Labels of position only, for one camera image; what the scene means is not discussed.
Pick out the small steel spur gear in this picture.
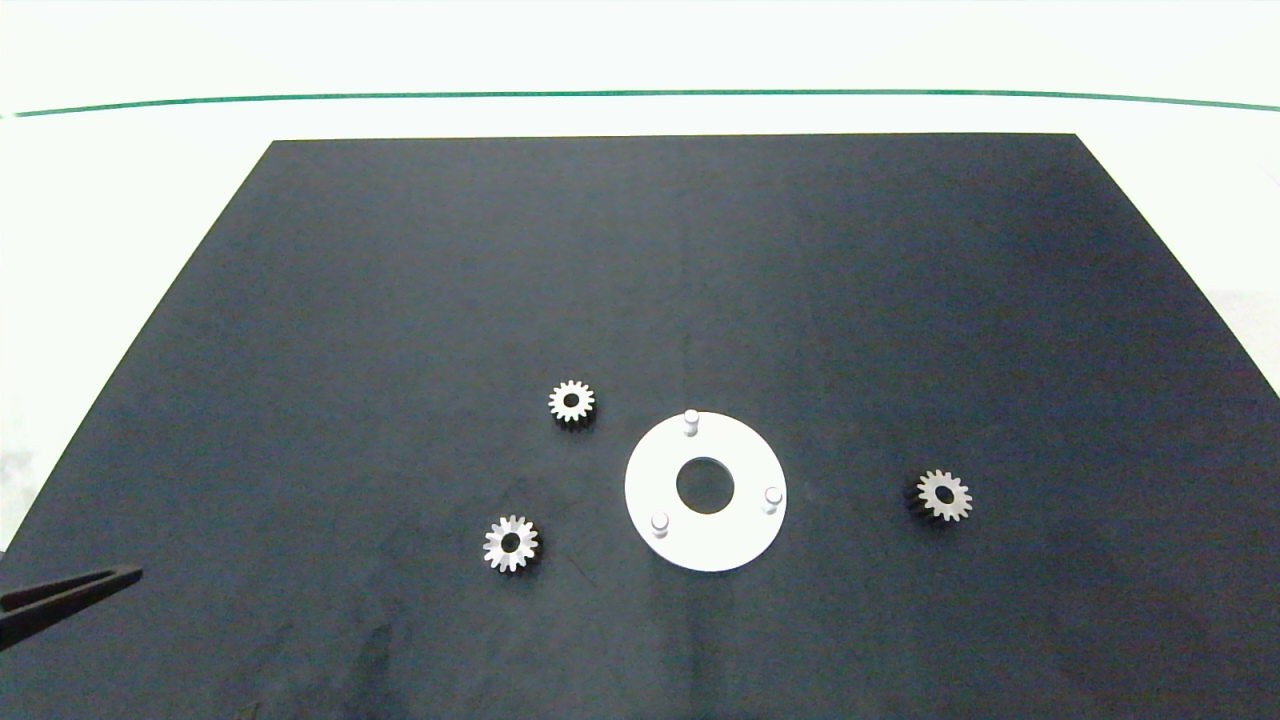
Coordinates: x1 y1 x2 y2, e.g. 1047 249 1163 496
912 468 974 525
548 379 597 428
482 514 543 575

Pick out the round white carrier plate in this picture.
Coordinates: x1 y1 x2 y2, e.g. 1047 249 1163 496
624 408 789 574

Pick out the dark rectangular work mat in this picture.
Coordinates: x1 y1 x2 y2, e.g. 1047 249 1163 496
0 132 1280 720

